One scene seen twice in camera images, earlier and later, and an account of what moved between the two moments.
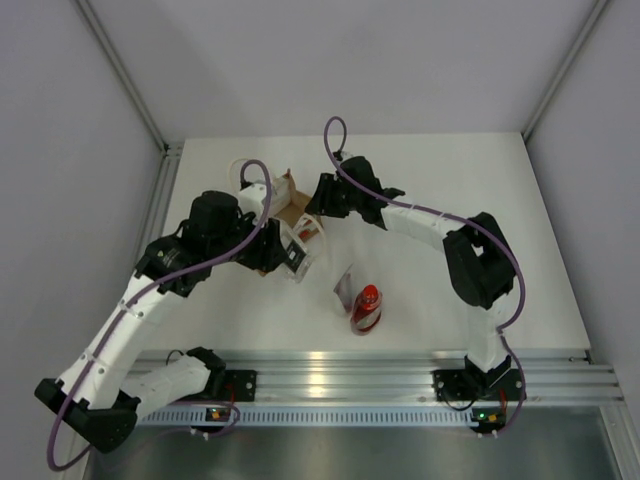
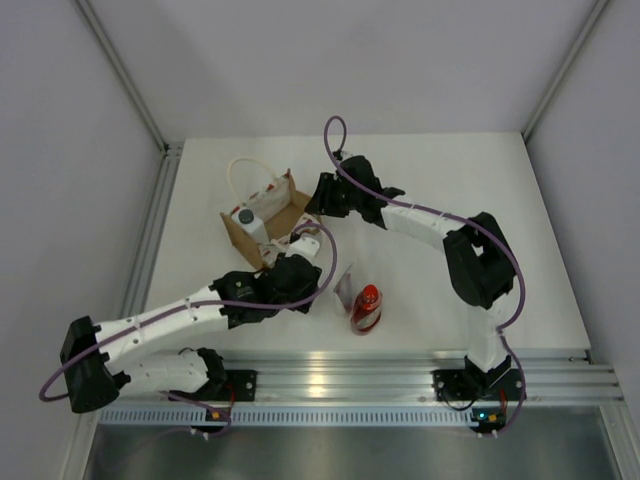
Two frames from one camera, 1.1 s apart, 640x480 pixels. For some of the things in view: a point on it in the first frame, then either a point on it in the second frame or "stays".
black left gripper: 268,253 → 308,290
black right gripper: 322,203 stays
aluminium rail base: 403,376 stays
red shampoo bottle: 367,312 stays
